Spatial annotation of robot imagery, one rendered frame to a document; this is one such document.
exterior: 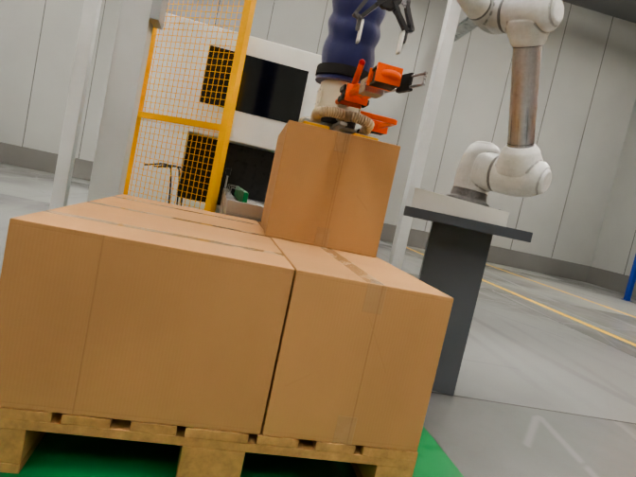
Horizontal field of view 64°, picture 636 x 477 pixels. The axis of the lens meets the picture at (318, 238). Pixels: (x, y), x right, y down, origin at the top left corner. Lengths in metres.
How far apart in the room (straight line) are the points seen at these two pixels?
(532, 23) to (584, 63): 11.93
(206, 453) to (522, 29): 1.71
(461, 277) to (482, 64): 10.68
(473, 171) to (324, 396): 1.32
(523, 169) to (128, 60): 2.16
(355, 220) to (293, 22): 10.14
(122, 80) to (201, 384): 2.22
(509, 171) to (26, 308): 1.72
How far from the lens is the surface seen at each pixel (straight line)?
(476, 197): 2.27
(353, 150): 1.77
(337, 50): 2.03
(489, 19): 2.15
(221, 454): 1.29
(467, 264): 2.22
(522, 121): 2.14
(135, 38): 3.17
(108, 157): 3.12
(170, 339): 1.18
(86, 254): 1.16
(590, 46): 14.13
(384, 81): 1.46
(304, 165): 1.74
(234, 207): 2.38
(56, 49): 12.11
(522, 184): 2.16
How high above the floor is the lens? 0.72
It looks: 5 degrees down
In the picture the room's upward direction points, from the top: 12 degrees clockwise
